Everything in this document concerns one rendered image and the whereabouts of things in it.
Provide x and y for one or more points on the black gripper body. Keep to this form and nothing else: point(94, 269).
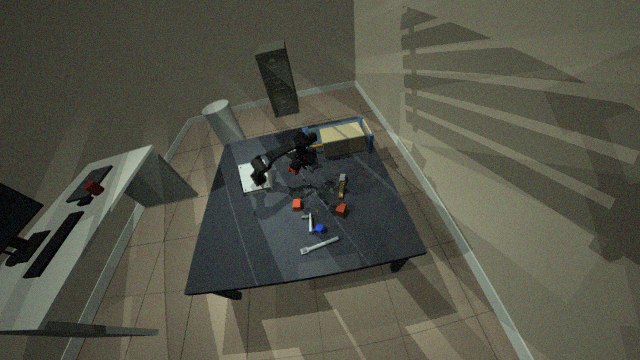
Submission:
point(296, 165)

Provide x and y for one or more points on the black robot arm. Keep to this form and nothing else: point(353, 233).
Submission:
point(299, 142)

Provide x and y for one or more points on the orange block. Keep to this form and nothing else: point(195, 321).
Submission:
point(297, 205)
point(341, 208)

